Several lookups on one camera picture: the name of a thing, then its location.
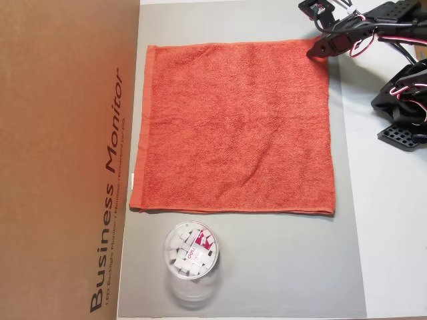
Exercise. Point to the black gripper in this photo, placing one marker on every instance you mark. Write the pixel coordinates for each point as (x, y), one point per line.
(323, 47)

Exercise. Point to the orange terry towel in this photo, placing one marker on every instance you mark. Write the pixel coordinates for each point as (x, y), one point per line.
(233, 126)

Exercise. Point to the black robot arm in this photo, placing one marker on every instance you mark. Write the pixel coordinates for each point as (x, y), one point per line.
(400, 90)

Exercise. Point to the black perforated base clamp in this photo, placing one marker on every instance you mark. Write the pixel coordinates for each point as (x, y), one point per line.
(398, 138)

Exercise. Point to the grey table mat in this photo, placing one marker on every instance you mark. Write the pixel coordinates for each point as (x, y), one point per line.
(267, 260)

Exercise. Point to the red white paper packet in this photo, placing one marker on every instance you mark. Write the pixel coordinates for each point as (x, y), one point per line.
(200, 248)

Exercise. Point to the clear plastic jar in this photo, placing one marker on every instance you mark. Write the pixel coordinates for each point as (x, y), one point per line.
(191, 256)

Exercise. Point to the brown cardboard monitor box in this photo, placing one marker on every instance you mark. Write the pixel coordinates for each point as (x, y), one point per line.
(60, 166)

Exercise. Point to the black square wrist camera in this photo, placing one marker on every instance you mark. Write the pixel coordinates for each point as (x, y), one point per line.
(315, 6)

